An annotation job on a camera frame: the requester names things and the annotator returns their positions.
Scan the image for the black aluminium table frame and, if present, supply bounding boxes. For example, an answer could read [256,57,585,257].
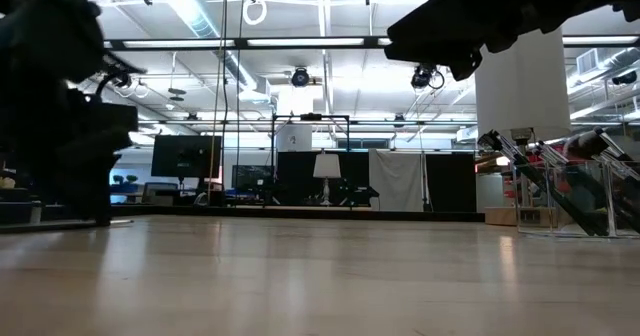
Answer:
[112,204,486,224]

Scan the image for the overhead LED light bar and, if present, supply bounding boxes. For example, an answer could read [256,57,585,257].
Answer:
[102,36,640,51]

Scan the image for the yellow hanging cable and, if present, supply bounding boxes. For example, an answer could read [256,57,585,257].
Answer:
[208,0,230,198]

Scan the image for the black hanging cable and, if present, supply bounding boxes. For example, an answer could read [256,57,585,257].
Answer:
[233,0,249,207]

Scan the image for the black computer monitor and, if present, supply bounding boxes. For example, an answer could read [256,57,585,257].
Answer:
[150,134,223,188]

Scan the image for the black ceiling camera with cable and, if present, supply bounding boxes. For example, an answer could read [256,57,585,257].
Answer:
[410,63,447,91]

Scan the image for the white hanging sheet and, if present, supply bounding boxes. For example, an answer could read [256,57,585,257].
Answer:
[368,148,427,213]

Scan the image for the clear acrylic brush holder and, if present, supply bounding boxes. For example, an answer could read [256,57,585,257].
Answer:
[514,159,640,240]

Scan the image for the white cable ring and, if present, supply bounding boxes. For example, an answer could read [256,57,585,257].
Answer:
[242,0,269,27]

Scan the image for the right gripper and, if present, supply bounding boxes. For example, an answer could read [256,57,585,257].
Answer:
[383,0,562,83]

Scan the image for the black backdrop panel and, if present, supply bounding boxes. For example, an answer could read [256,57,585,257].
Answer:
[425,151,478,213]
[276,150,370,207]

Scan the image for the black fan brush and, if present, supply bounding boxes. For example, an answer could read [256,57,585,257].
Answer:
[476,128,610,238]

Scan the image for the white shade wooden base lamp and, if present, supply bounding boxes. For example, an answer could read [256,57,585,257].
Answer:
[474,28,572,227]

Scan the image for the small white shade lamp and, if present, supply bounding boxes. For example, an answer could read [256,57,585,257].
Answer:
[312,152,343,207]

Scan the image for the black metal stand frame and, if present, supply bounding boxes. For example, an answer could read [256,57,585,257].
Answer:
[270,112,352,208]

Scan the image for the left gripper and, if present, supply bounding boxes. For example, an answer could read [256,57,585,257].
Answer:
[0,88,140,228]

